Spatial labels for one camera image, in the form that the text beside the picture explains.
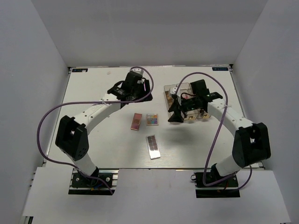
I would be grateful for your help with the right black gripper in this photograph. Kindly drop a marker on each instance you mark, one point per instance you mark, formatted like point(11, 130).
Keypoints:
point(177, 108)

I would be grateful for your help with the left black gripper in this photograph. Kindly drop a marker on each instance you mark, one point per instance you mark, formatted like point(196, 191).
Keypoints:
point(147, 86)

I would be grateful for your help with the brown eyeshadow palette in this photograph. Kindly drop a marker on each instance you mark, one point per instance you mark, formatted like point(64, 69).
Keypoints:
point(169, 98)

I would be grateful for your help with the colourful square eyeshadow palette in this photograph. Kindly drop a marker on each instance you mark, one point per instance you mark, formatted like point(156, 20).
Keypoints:
point(152, 119)

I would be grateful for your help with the pink makeup brush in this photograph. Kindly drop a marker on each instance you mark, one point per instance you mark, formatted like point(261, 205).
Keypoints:
point(186, 96)

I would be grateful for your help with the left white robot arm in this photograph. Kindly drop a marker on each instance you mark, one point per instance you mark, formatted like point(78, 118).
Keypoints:
point(72, 134)

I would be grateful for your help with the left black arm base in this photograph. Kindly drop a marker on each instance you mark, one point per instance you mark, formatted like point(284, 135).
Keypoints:
point(79, 186)

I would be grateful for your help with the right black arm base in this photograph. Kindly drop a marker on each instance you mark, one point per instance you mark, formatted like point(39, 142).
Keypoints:
point(225, 189)

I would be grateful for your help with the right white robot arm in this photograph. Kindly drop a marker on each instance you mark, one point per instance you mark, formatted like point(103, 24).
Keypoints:
point(251, 141)

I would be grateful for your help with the right clear organizer bin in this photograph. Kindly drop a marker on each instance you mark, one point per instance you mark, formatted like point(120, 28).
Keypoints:
point(206, 115)

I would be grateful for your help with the clear organizer bin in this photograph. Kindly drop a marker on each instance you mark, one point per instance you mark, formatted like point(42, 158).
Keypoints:
point(206, 115)
point(167, 88)
point(185, 88)

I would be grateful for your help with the middle clear organizer bin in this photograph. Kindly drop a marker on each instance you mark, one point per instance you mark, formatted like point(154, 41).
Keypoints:
point(185, 88)

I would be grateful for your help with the left clear organizer bin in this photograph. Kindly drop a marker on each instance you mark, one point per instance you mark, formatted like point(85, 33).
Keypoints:
point(167, 88)

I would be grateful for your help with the pink blush palette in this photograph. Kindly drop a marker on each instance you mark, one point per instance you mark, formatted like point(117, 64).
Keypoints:
point(136, 121)

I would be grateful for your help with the silver eyeshadow palette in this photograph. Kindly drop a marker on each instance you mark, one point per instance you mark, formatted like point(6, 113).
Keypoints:
point(152, 145)

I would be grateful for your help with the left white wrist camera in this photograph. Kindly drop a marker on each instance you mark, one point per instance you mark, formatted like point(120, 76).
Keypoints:
point(137, 70)

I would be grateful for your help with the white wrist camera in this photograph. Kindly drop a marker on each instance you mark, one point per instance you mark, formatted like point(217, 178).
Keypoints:
point(174, 92)
point(137, 70)

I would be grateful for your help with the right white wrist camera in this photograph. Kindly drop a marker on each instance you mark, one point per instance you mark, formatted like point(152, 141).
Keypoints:
point(174, 92)

